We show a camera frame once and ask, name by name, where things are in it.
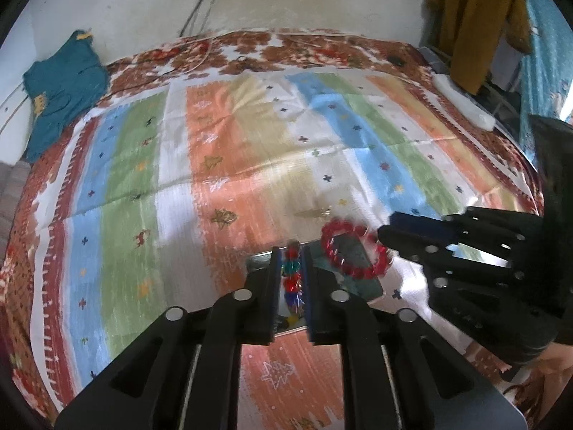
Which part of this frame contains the striped colourful bedsheet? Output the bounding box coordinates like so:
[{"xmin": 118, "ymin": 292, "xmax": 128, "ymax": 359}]
[{"xmin": 0, "ymin": 31, "xmax": 573, "ymax": 430}]

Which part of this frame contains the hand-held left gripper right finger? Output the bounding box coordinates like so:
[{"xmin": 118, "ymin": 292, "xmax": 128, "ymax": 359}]
[{"xmin": 301, "ymin": 244, "xmax": 529, "ymax": 430}]

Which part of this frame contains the white headboard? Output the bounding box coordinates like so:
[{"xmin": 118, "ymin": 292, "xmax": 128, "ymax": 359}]
[{"xmin": 0, "ymin": 65, "xmax": 37, "ymax": 164}]

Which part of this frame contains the grey metal frame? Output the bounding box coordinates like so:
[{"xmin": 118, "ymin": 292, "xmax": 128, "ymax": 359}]
[{"xmin": 418, "ymin": 45, "xmax": 453, "ymax": 75}]

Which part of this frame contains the teal shirt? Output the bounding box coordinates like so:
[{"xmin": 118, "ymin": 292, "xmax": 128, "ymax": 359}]
[{"xmin": 22, "ymin": 30, "xmax": 110, "ymax": 164}]

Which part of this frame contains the mustard hanging garment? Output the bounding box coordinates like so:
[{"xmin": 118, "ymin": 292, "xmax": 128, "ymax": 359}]
[{"xmin": 424, "ymin": 0, "xmax": 533, "ymax": 96}]

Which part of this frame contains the colourful striped mat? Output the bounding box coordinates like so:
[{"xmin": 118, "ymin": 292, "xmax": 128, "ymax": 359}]
[{"xmin": 27, "ymin": 71, "xmax": 544, "ymax": 430}]

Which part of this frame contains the silver metal tin box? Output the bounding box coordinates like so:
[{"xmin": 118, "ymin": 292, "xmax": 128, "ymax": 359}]
[{"xmin": 245, "ymin": 236, "xmax": 390, "ymax": 338}]

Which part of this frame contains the light blue patterned curtain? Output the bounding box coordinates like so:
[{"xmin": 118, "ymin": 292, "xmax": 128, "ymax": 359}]
[{"xmin": 515, "ymin": 0, "xmax": 573, "ymax": 162}]

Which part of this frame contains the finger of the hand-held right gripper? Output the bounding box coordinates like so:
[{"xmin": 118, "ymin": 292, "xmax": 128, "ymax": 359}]
[
  {"xmin": 389, "ymin": 206, "xmax": 545, "ymax": 261},
  {"xmin": 377, "ymin": 226, "xmax": 558, "ymax": 355}
]

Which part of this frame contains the white bolster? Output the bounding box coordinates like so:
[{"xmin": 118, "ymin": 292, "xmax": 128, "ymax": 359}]
[{"xmin": 432, "ymin": 74, "xmax": 497, "ymax": 132}]

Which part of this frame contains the red bead bracelet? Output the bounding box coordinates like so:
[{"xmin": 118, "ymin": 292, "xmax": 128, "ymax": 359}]
[{"xmin": 321, "ymin": 219, "xmax": 391, "ymax": 278}]

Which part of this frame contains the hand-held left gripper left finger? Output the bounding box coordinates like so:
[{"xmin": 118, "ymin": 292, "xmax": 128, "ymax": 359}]
[{"xmin": 54, "ymin": 245, "xmax": 284, "ymax": 430}]

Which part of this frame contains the white cable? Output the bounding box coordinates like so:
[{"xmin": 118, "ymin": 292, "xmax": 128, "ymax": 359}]
[{"xmin": 170, "ymin": 38, "xmax": 216, "ymax": 77}]

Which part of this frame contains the multicoloured bead bracelet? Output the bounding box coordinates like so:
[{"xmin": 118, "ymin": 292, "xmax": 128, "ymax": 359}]
[{"xmin": 280, "ymin": 241, "xmax": 307, "ymax": 323}]

